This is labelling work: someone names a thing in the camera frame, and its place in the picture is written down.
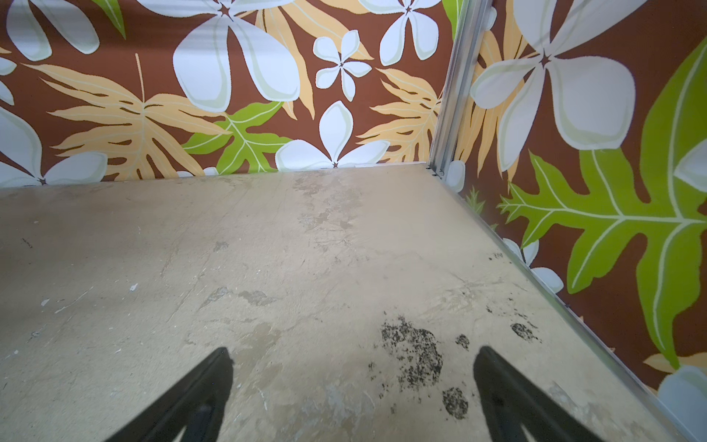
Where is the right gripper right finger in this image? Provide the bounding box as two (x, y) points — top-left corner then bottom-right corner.
(473, 345), (601, 442)

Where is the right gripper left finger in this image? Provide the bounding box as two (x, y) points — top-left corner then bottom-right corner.
(109, 347), (234, 441)

